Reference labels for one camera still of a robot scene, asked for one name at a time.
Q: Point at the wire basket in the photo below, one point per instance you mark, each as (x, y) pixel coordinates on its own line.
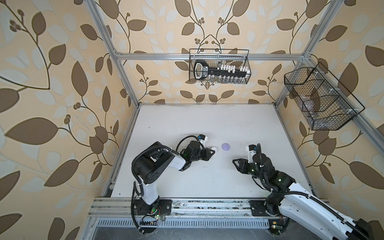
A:
(325, 102)
(236, 57)

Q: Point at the purple round charging case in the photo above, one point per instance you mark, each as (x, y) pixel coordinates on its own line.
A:
(225, 146)

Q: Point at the black tool rack with handle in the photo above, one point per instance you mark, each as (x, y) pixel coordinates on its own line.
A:
(202, 70)

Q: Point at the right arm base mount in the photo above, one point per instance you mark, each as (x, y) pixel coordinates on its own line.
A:
(263, 208)

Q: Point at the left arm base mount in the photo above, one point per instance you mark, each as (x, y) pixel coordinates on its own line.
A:
(162, 207)

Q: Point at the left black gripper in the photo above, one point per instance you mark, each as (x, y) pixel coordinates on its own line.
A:
(207, 153)

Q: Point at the white round charging case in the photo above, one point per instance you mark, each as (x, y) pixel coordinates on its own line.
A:
(214, 148)

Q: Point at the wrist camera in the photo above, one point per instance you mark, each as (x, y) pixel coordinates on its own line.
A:
(202, 139)
(251, 151)

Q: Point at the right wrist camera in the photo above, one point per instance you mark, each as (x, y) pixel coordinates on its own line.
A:
(251, 151)

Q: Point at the right wire basket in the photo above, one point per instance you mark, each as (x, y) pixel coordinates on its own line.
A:
(325, 102)

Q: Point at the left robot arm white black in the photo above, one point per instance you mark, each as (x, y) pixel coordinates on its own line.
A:
(150, 164)

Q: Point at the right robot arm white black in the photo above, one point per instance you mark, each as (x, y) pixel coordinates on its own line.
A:
(288, 198)

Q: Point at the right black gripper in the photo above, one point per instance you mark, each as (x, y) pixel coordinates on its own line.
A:
(242, 163)

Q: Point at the back wire basket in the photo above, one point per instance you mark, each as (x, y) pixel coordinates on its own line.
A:
(236, 57)

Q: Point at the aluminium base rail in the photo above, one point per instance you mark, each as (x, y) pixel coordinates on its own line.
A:
(181, 207)

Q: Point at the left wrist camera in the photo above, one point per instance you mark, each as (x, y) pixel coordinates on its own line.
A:
(202, 139)

